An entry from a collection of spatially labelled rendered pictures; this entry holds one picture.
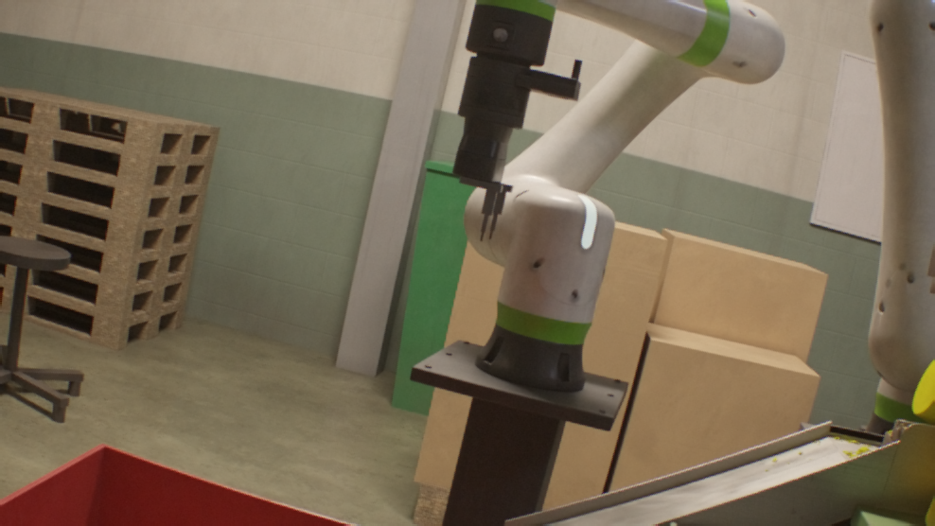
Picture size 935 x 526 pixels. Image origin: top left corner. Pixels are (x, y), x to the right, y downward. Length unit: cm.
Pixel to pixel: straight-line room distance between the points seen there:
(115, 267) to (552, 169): 338
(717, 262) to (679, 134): 174
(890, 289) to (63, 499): 100
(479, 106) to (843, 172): 435
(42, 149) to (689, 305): 287
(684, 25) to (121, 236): 358
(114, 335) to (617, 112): 348
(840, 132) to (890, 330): 423
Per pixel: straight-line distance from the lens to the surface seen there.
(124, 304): 479
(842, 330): 557
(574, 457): 345
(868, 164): 553
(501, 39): 123
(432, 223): 471
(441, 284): 474
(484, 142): 124
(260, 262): 569
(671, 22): 148
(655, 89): 167
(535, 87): 124
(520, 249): 144
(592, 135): 162
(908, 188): 132
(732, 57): 155
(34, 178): 498
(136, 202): 473
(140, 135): 472
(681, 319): 376
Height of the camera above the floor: 121
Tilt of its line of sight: 6 degrees down
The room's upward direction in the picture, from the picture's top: 13 degrees clockwise
